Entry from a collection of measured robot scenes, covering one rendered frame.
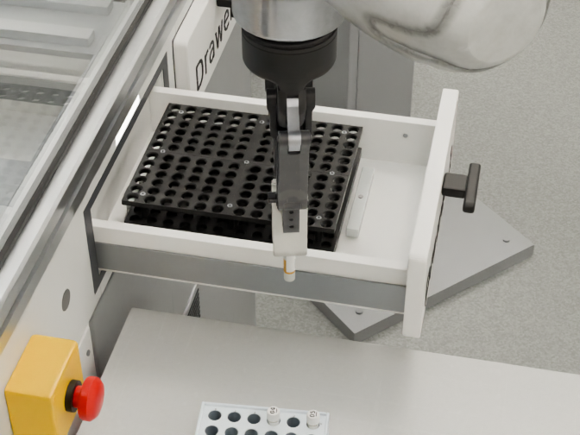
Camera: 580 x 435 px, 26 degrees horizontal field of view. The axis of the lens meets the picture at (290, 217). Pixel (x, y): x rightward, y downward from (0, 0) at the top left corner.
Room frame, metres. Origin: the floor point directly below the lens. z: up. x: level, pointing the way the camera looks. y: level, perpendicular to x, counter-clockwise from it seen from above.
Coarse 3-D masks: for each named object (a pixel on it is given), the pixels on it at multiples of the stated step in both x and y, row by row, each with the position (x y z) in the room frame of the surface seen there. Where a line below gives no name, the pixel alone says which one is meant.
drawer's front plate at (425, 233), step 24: (456, 96) 1.14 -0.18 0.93; (432, 144) 1.05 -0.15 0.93; (432, 168) 1.01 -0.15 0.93; (432, 192) 0.97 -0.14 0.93; (432, 216) 0.93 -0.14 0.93; (432, 240) 0.93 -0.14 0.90; (408, 264) 0.87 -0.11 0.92; (432, 264) 0.98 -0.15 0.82; (408, 288) 0.87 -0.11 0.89; (408, 312) 0.87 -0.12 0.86; (408, 336) 0.87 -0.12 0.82
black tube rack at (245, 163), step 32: (160, 128) 1.12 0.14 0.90; (192, 128) 1.12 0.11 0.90; (224, 128) 1.12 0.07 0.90; (256, 128) 1.12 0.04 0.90; (160, 160) 1.06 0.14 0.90; (192, 160) 1.06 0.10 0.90; (224, 160) 1.06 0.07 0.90; (256, 160) 1.10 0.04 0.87; (320, 160) 1.06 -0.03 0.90; (128, 192) 1.00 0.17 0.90; (160, 192) 1.00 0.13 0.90; (192, 192) 1.00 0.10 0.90; (224, 192) 1.04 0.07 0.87; (256, 192) 1.00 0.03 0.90; (320, 192) 1.00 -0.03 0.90; (160, 224) 0.99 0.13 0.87; (192, 224) 0.99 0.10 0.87; (224, 224) 0.99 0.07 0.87; (256, 224) 0.99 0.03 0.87
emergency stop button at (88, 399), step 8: (88, 376) 0.76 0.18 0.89; (96, 376) 0.76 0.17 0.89; (88, 384) 0.74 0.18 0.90; (96, 384) 0.75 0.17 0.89; (80, 392) 0.74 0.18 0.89; (88, 392) 0.74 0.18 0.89; (96, 392) 0.74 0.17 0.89; (72, 400) 0.74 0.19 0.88; (80, 400) 0.73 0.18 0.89; (88, 400) 0.73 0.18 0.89; (96, 400) 0.74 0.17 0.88; (80, 408) 0.73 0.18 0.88; (88, 408) 0.73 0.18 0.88; (96, 408) 0.73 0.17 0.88; (80, 416) 0.73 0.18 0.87; (88, 416) 0.73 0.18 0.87; (96, 416) 0.73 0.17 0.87
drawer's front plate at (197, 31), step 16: (208, 0) 1.34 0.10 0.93; (192, 16) 1.30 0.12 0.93; (208, 16) 1.34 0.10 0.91; (192, 32) 1.27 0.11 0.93; (208, 32) 1.33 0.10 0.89; (224, 32) 1.41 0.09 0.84; (176, 48) 1.25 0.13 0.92; (192, 48) 1.27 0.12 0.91; (208, 48) 1.33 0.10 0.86; (176, 64) 1.25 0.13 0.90; (192, 64) 1.26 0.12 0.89; (208, 64) 1.33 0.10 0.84; (176, 80) 1.25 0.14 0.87; (192, 80) 1.26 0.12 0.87; (208, 80) 1.32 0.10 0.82
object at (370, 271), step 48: (192, 96) 1.19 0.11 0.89; (144, 144) 1.17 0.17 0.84; (384, 144) 1.14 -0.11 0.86; (384, 192) 1.08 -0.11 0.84; (96, 240) 0.96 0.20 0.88; (144, 240) 0.95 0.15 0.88; (192, 240) 0.94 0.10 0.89; (240, 240) 0.94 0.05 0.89; (384, 240) 1.00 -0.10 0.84; (240, 288) 0.93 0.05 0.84; (288, 288) 0.91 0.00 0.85; (336, 288) 0.90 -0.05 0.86; (384, 288) 0.89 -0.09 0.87
